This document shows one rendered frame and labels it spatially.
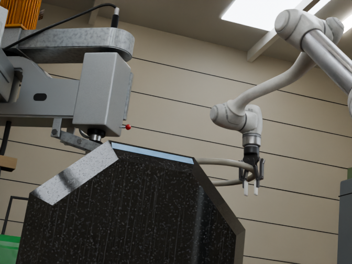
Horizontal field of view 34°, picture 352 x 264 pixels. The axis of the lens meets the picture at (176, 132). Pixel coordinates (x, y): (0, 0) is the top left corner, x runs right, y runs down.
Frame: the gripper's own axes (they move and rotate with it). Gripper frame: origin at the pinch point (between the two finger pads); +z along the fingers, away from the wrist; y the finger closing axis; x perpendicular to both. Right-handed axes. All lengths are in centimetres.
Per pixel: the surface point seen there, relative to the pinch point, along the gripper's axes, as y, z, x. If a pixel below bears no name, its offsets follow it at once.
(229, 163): 4.1, -9.0, 15.5
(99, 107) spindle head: 76, -43, 25
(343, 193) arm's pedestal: -54, 13, 37
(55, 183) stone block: 26, 18, 103
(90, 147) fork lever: 82, -23, 22
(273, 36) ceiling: 154, -302, -407
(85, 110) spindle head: 84, -42, 28
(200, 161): 14.9, -9.0, 23.2
